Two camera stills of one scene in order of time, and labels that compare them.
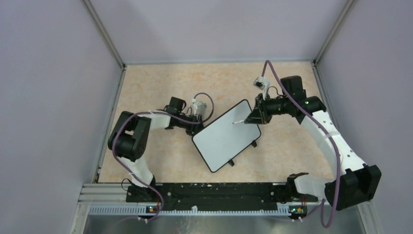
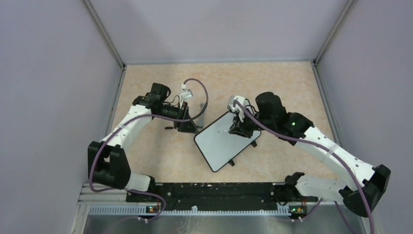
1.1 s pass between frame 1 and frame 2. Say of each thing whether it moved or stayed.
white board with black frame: stayed
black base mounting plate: stayed
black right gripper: moved
